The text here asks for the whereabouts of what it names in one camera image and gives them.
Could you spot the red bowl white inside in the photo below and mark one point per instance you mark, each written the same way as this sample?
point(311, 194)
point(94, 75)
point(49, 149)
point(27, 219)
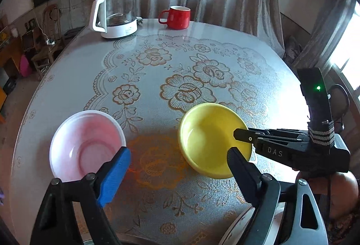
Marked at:
point(84, 143)

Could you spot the dark wooden armchair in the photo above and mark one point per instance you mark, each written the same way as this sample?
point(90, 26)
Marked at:
point(344, 110)

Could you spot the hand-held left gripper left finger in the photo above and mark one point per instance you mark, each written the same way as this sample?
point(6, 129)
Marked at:
point(115, 174)

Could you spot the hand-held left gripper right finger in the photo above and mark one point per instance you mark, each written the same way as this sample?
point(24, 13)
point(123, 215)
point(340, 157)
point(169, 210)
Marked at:
point(239, 169)

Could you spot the bright window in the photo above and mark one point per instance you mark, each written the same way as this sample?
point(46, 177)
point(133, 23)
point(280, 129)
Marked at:
point(351, 45)

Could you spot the wooden shelf cabinet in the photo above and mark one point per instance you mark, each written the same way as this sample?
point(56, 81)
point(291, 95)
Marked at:
point(11, 48)

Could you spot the wooden stool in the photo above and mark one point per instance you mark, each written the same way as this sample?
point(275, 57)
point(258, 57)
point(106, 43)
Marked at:
point(45, 54)

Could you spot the yellow bowl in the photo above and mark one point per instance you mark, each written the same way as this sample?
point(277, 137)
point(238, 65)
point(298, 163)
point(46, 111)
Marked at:
point(205, 135)

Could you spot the grey side curtain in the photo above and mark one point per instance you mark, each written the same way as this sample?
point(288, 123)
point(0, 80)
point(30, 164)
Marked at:
point(329, 28)

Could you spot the white floral plate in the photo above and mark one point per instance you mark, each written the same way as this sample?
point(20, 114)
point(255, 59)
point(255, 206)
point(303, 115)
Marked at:
point(236, 221)

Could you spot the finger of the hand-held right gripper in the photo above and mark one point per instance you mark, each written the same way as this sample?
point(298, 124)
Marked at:
point(243, 136)
point(281, 131)

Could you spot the red mug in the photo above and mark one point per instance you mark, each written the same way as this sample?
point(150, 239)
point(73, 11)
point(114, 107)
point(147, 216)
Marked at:
point(178, 18)

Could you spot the white power strip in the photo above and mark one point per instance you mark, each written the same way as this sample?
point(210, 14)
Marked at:
point(50, 42)

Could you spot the glass electric kettle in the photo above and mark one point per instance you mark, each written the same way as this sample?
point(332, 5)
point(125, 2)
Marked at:
point(118, 14)

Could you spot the pink plastic item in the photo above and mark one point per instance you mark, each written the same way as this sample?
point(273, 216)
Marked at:
point(24, 66)

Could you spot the person's right hand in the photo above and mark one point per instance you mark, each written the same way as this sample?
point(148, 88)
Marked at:
point(344, 194)

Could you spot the small dark appliance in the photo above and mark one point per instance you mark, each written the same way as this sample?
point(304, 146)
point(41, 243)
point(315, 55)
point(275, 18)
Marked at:
point(29, 41)

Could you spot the wooden chair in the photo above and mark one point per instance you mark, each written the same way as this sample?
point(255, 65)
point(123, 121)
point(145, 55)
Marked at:
point(52, 14)

